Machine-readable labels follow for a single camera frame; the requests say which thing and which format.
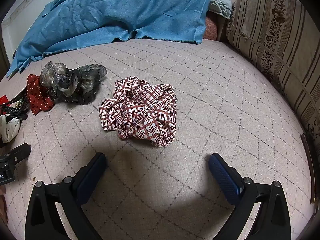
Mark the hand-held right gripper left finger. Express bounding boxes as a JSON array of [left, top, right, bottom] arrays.
[[25, 152, 107, 240]]

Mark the grey black organza scrunchie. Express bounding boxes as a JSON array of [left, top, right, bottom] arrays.
[[39, 61, 107, 106]]

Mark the red plaid scrunchie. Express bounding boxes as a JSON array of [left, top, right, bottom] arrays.
[[99, 76, 177, 147]]

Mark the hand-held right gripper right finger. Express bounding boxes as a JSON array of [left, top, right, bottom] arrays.
[[208, 152, 292, 240]]

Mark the black lace hair tie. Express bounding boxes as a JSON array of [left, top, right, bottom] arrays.
[[0, 90, 29, 120]]

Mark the grey quilted cloth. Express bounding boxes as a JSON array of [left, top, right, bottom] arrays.
[[206, 0, 233, 19]]

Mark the wooden bed frame edge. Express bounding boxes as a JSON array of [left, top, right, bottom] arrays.
[[301, 133, 316, 204]]

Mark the red polka dot scrunchie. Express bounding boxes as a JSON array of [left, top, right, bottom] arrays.
[[26, 74, 55, 116]]

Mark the blue blanket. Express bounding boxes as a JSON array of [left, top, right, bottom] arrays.
[[5, 0, 212, 79]]

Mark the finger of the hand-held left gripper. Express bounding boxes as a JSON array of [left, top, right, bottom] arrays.
[[9, 143, 32, 166]]

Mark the reddish brown sofa cushion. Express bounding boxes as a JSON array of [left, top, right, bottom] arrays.
[[202, 12, 225, 42]]

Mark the white cherry print scrunchie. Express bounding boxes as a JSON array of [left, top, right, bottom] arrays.
[[0, 114, 21, 143]]

